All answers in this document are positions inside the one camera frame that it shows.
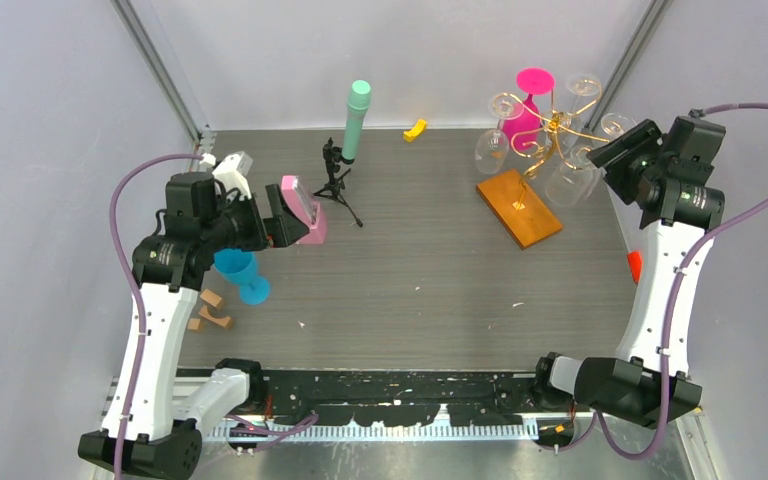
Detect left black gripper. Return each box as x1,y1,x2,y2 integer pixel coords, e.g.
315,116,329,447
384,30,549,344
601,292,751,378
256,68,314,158
202,183,308,252

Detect yellow banana toy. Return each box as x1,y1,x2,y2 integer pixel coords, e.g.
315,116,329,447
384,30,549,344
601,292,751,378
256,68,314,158
402,118,427,143

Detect black tripod stand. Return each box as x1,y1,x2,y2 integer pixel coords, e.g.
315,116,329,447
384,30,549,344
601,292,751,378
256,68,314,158
313,137,364,228

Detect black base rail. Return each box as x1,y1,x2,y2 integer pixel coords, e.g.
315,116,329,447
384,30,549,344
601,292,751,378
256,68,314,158
178,368,597,429

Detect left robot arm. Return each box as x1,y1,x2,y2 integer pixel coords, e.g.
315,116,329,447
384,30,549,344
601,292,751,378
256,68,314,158
77,172,308,479

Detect clear tall wine glass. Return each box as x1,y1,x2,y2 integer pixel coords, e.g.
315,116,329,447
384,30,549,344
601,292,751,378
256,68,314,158
561,73,602,133

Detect red object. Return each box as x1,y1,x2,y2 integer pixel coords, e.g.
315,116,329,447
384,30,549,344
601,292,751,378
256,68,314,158
627,250,643,284

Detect pink phone stand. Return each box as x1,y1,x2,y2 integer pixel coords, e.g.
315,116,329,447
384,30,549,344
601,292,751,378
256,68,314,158
280,175,327,245

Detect smartphone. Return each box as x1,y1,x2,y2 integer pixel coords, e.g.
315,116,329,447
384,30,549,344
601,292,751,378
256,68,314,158
292,176,317,224

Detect clear flute wine glass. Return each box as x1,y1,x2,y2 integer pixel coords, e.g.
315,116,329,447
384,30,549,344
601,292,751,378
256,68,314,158
594,113,637,143

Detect gold wine glass rack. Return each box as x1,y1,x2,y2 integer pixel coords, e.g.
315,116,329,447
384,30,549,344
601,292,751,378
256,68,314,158
506,88,595,184

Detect green microphone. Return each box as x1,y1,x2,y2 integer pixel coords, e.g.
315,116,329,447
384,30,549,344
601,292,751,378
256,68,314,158
341,79,372,164

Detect orange wooden rack base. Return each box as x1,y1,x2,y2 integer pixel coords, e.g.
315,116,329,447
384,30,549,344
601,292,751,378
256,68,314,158
476,169,563,249

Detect blue wine glass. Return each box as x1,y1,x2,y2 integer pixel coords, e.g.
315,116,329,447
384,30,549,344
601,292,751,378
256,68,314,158
214,249,271,306

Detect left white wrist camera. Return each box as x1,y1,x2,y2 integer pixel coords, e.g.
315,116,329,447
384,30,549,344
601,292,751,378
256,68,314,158
198,151,254,199

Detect small wooden block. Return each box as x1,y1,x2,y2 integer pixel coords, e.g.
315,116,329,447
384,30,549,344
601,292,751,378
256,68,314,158
187,318,204,332

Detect pink wine glass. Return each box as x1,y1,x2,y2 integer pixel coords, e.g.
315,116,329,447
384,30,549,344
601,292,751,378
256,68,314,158
502,67,555,151

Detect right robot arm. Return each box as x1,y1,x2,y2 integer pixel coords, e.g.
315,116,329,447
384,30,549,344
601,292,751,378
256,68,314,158
530,116,726,429

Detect clear ribbed wine glass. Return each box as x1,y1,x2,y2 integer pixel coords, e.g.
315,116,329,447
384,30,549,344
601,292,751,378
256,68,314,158
545,145,601,207

